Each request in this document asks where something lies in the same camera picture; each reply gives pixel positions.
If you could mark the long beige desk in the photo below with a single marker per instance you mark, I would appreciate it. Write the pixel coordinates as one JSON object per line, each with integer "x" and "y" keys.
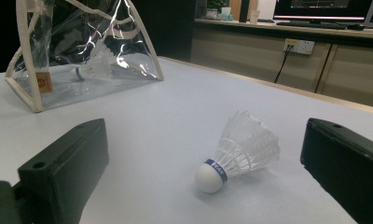
{"x": 253, "y": 46}

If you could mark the transparent bag with beige trim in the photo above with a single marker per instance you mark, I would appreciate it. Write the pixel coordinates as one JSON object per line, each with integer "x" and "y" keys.
{"x": 66, "y": 90}

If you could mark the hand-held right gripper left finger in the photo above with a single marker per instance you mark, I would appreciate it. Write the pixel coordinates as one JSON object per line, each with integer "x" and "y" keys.
{"x": 66, "y": 171}

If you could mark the white wall socket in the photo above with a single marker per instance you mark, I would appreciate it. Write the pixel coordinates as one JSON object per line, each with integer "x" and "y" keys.
{"x": 304, "y": 46}

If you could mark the black keyboard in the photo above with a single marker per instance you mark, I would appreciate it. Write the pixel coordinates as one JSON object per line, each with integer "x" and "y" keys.
{"x": 312, "y": 25}

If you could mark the black upright column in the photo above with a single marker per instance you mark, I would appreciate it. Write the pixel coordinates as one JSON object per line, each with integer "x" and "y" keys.
{"x": 244, "y": 11}

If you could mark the white feather shuttlecock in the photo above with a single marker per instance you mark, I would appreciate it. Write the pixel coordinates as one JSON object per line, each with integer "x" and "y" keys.
{"x": 96, "y": 67}
{"x": 243, "y": 149}

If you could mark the black curtain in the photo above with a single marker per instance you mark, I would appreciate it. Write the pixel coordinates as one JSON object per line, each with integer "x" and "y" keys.
{"x": 175, "y": 31}

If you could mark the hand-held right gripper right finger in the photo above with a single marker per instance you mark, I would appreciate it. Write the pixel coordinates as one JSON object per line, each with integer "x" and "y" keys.
{"x": 349, "y": 168}

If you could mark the light blue tissue box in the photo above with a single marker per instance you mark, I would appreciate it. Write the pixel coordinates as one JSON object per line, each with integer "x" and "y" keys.
{"x": 227, "y": 15}

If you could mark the white paper cup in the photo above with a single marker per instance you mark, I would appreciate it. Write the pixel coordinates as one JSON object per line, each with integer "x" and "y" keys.
{"x": 254, "y": 17}

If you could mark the black computer mouse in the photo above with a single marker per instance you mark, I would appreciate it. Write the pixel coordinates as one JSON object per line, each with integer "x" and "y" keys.
{"x": 356, "y": 27}

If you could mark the green potted plant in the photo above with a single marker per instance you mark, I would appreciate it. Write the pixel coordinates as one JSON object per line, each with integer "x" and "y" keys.
{"x": 215, "y": 6}

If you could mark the white table cover sheet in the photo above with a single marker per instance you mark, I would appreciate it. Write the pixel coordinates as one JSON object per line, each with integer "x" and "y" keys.
{"x": 175, "y": 109}

